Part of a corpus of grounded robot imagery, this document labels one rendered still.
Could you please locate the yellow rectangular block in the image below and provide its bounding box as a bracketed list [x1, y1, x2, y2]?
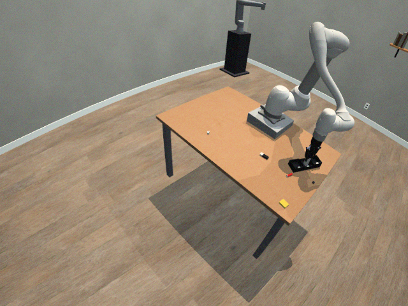
[279, 199, 289, 208]

